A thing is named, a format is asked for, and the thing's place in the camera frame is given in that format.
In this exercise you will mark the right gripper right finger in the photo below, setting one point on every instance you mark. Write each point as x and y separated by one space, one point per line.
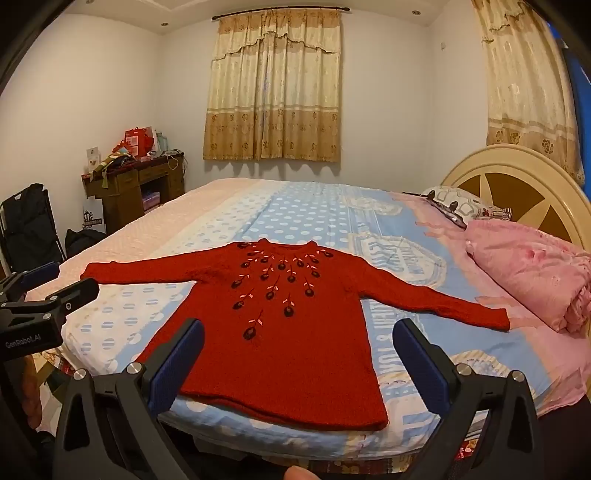
510 444

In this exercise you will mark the dark wooden desk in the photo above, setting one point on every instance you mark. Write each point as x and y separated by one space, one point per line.
136 188

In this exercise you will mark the white card on wall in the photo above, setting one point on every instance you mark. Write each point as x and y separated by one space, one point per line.
93 158

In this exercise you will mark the blue polka dot bedsheet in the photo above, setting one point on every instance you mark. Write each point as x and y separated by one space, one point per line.
399 233

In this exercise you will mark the colourful clutter on desk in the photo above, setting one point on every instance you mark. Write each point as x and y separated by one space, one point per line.
112 162

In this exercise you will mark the patterned white pillow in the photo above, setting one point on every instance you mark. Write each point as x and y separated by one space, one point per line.
462 207

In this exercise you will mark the beige side curtain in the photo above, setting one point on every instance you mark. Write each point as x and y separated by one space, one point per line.
530 99

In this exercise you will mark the white paper shopping bag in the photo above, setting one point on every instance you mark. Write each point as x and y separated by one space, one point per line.
92 215

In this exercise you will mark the black folding chair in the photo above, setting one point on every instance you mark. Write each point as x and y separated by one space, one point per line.
28 232

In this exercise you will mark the cream wooden headboard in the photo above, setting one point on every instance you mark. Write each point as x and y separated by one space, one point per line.
539 193

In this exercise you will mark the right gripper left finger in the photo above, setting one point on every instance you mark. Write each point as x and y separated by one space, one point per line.
108 426

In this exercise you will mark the black bag on floor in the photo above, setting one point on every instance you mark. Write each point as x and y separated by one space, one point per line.
76 242

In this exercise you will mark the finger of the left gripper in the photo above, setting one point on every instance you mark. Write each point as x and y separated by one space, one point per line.
15 287
57 305

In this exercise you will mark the beige window curtain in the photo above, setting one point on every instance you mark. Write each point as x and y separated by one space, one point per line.
275 90

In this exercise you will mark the black curtain rod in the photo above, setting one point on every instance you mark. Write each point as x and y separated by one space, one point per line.
275 8

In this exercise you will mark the red gift box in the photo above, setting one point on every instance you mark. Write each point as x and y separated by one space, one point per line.
139 141

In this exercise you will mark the pink folded quilt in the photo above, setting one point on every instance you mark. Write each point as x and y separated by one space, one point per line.
547 275

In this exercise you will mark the red knitted sweater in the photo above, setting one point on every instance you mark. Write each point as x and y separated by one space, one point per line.
286 340

